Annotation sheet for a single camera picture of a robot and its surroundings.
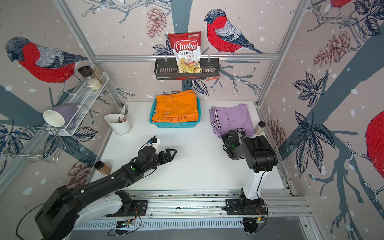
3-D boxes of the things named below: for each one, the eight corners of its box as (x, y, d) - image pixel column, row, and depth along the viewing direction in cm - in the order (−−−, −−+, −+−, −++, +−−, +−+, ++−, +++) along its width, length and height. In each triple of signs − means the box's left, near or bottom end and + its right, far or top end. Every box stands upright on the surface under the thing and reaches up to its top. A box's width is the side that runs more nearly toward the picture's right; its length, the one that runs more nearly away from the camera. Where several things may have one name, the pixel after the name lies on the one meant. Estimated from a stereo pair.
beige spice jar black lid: (253, 133, 103) (257, 126, 97) (255, 127, 106) (259, 120, 100) (259, 135, 102) (264, 128, 95) (261, 129, 105) (266, 122, 98)
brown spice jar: (103, 175, 88) (92, 168, 79) (106, 168, 90) (96, 161, 81) (110, 175, 88) (101, 168, 79) (113, 168, 90) (104, 161, 81)
